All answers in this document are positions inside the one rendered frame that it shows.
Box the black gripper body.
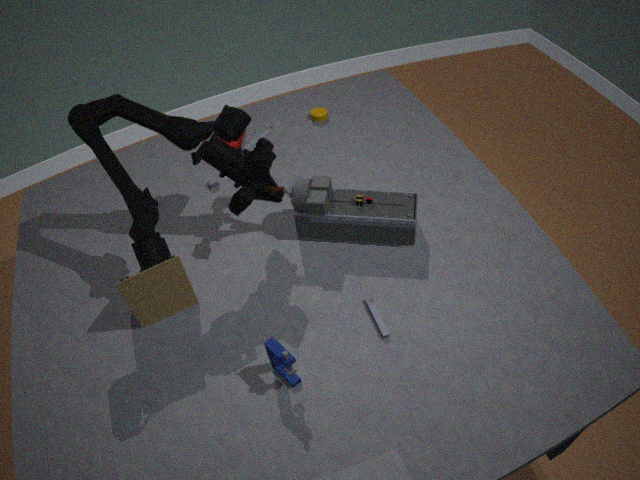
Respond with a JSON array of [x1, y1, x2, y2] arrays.
[[218, 147, 263, 215]]

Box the red rectangular block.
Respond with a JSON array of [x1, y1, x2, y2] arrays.
[[225, 130, 245, 150]]

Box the yellow short cylinder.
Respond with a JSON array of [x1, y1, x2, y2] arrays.
[[310, 108, 328, 122]]

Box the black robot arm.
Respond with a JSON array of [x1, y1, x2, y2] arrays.
[[68, 94, 276, 272]]

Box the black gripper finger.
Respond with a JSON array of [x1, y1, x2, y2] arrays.
[[256, 169, 284, 197], [254, 178, 282, 202]]

